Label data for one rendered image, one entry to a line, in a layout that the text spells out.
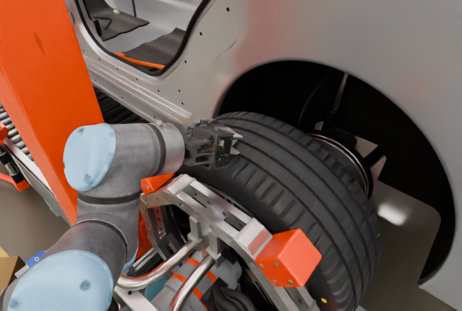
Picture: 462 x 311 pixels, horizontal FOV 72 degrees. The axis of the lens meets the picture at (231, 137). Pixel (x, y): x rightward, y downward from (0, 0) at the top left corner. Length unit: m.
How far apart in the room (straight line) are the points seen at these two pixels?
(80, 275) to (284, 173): 0.46
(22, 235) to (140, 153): 1.88
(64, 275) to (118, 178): 0.16
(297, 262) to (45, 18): 0.65
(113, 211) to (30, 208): 1.96
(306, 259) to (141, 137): 0.36
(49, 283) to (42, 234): 1.89
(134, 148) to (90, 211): 0.11
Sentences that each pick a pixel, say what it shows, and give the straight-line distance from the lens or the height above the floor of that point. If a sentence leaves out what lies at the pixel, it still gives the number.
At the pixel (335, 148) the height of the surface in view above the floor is 1.00.
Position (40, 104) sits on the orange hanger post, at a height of 1.28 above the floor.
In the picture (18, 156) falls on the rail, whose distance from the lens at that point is 2.20.
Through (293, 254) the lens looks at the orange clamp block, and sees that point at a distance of 0.61.
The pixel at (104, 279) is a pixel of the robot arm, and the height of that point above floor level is 1.34.
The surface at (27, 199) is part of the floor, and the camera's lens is 2.50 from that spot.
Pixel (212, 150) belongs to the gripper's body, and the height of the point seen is 1.28.
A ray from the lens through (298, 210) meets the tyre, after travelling 0.67.
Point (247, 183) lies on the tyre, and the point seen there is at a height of 1.17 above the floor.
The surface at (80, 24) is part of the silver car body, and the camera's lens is 1.76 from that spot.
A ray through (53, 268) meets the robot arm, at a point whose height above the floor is 1.37.
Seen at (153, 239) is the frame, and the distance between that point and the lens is 1.08.
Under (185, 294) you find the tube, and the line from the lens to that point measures 0.73.
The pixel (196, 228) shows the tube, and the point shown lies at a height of 1.06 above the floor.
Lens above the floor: 1.68
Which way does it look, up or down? 41 degrees down
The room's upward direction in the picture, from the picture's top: straight up
